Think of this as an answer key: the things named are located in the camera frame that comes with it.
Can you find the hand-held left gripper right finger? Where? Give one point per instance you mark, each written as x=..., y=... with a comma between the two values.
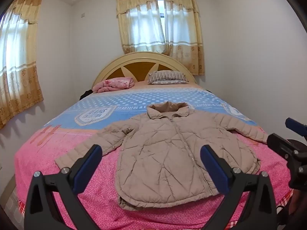
x=213, y=167

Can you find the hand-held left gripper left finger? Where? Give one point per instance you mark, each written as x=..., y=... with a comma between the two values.
x=90, y=165

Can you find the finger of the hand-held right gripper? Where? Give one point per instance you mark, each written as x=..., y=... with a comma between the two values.
x=295, y=124
x=279, y=143

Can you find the beige puffer jacket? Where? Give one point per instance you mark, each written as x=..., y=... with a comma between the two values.
x=163, y=153

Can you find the blue and pink bedspread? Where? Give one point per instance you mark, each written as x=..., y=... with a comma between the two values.
x=60, y=153

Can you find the dark clothing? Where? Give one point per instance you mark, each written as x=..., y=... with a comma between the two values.
x=296, y=210

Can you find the black object beside bed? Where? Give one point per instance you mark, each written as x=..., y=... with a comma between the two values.
x=85, y=94

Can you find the red plaid bed sheet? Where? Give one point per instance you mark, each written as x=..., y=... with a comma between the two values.
x=21, y=208

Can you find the folded pink floral blanket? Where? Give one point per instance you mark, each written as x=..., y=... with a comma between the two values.
x=115, y=83

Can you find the striped pillow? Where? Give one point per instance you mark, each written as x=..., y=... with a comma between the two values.
x=168, y=76

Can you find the cream wooden headboard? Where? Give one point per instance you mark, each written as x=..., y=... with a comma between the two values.
x=139, y=68

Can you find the yellow floral curtain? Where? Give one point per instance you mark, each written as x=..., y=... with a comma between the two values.
x=184, y=28
x=19, y=64
x=141, y=24

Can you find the window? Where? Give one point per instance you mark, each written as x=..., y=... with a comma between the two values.
x=161, y=8

